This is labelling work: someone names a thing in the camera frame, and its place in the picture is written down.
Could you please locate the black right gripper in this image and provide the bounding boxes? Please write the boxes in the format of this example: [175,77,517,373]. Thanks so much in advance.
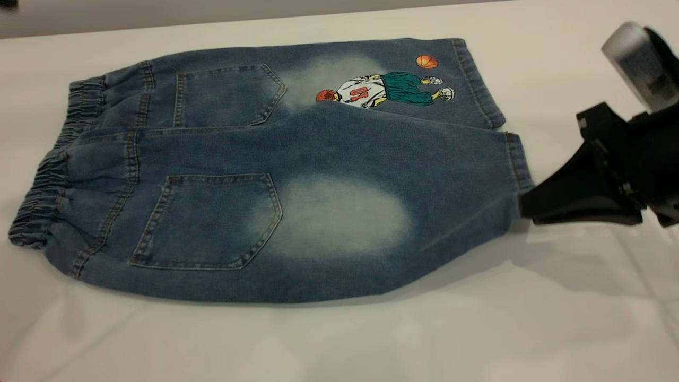
[520,103,679,229]

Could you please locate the blue denim shorts with print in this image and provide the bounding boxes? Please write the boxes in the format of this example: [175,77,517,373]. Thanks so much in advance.
[8,37,535,304]

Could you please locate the white table cover sheet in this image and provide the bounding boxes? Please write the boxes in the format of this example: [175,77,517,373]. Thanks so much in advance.
[0,0,679,382]

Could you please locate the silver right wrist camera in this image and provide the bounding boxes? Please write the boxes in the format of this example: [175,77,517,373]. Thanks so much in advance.
[601,21,679,113]

